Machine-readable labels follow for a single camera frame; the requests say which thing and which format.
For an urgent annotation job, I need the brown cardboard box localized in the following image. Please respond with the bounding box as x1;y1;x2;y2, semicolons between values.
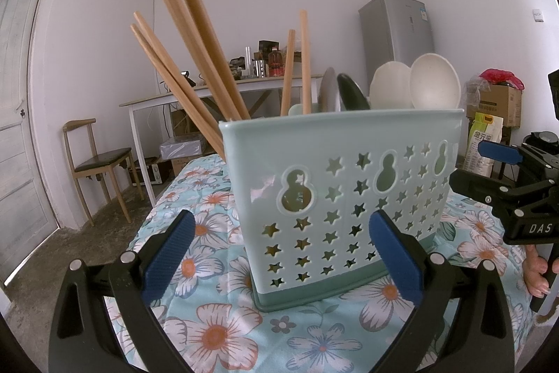
465;85;522;129
172;108;196;136

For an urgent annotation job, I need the white microwave oven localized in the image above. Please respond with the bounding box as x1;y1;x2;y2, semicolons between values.
131;163;164;187

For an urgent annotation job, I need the white table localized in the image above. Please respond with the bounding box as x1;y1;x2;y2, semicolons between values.
119;73;321;208

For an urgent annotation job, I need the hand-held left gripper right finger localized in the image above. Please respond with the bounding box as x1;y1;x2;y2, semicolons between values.
368;209;516;373

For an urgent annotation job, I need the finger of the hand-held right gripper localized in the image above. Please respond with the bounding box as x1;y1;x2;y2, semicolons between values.
477;141;557;181
449;169;559;223

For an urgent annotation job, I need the wooden chair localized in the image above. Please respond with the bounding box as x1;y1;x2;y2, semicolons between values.
63;119;145;225

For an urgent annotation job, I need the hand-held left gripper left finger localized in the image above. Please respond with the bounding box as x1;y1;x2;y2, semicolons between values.
48;209;197;373

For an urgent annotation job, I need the yellow white rice bag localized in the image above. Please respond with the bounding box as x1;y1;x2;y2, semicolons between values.
463;112;504;177

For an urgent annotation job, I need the floral tablecloth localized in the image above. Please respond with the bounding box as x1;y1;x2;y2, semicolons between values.
107;155;536;373

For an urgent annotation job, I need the person's right hand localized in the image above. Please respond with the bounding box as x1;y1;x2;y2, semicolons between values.
522;246;559;299

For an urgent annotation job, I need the silver wrapped box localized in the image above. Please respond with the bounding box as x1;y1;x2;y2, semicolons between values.
159;135;206;159

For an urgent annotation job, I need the red plastic bag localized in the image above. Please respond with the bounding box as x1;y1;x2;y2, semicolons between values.
479;68;525;91

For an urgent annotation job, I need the red drink bottle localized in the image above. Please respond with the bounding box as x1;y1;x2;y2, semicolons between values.
268;46;284;77

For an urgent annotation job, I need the clear plastic bag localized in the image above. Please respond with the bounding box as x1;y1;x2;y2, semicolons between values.
466;76;487;112

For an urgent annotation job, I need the silver metal spoon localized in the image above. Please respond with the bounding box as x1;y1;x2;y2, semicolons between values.
318;67;341;113
336;73;371;112

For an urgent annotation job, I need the mint green utensil holder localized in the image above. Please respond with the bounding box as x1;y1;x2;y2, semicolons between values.
218;104;466;313

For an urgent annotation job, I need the white ceramic spoon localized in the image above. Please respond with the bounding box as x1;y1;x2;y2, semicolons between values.
369;60;413;109
409;53;461;110

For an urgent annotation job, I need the grey refrigerator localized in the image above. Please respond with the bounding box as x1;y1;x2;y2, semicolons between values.
358;0;435;79

